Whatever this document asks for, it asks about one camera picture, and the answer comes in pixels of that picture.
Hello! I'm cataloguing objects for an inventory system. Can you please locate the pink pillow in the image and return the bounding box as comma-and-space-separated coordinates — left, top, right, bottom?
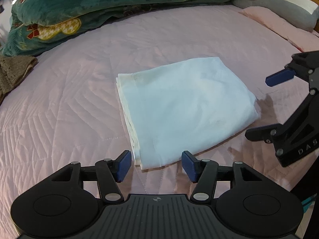
239, 7, 319, 53

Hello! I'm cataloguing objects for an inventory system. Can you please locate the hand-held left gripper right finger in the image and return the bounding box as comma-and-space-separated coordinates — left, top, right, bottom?
181, 151, 270, 203

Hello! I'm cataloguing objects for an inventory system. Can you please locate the brown knitted cloth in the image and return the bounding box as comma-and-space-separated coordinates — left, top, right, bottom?
0, 55, 38, 105

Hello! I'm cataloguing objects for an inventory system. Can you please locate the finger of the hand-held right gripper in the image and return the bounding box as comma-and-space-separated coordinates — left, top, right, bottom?
245, 122, 294, 143
265, 51, 319, 97

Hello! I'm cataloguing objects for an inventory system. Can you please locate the green printed plush blanket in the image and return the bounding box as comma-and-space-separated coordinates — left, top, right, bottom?
2, 0, 241, 57

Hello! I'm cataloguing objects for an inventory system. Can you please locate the white cloth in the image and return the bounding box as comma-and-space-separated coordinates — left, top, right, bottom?
116, 57, 260, 171

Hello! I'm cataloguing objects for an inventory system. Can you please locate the pink quilted bed cover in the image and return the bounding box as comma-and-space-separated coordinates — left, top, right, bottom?
0, 4, 319, 239

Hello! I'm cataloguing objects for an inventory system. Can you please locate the grey pillow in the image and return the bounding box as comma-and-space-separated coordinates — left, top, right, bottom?
233, 0, 319, 32

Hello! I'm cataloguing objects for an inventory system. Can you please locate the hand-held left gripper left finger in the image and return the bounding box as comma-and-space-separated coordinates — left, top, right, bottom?
50, 150, 132, 203

